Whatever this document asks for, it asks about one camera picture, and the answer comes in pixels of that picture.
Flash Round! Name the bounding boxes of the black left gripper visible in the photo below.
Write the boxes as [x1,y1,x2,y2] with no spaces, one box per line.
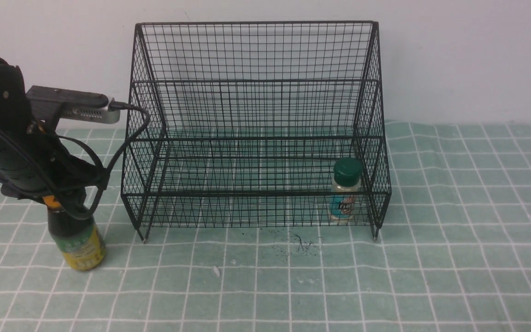
[0,122,109,217]

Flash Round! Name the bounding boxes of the dark sauce bottle orange cap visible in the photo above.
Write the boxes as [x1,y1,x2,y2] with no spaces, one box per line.
[43,196,106,271]

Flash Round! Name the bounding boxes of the seasoning jar green cap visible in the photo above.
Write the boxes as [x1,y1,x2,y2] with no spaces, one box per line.
[328,157,363,225]

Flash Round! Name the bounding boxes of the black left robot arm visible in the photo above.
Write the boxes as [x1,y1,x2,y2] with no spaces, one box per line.
[0,58,109,220]

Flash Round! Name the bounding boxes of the green checked tablecloth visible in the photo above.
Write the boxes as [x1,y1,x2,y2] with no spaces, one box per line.
[0,122,531,332]

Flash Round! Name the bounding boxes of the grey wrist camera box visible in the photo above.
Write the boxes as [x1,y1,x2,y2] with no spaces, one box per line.
[26,85,120,128]

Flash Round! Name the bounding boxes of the black camera cable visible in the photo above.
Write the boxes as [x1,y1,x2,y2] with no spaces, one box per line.
[0,101,152,221]

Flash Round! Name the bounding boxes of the black wire mesh rack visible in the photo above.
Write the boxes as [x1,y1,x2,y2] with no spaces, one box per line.
[121,20,392,241]

